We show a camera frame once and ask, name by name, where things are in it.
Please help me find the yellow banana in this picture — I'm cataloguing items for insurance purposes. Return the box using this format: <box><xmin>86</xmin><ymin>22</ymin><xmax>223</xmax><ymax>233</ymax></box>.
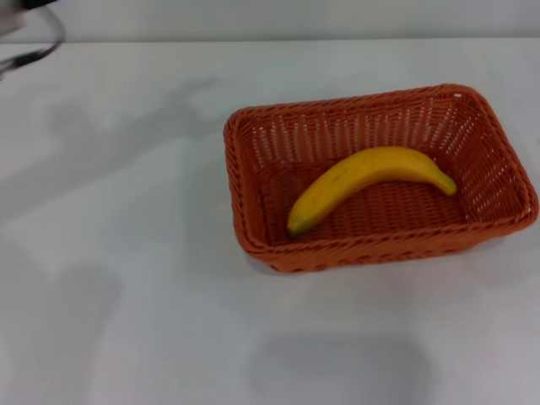
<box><xmin>287</xmin><ymin>146</ymin><xmax>458</xmax><ymax>237</ymax></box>

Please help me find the orange woven plastic basket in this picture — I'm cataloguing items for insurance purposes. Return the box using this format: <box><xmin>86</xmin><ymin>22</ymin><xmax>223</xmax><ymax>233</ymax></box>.
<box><xmin>223</xmin><ymin>83</ymin><xmax>540</xmax><ymax>273</ymax></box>

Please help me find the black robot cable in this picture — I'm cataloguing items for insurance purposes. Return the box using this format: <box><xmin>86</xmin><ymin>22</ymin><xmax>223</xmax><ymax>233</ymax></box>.
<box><xmin>0</xmin><ymin>0</ymin><xmax>68</xmax><ymax>78</ymax></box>

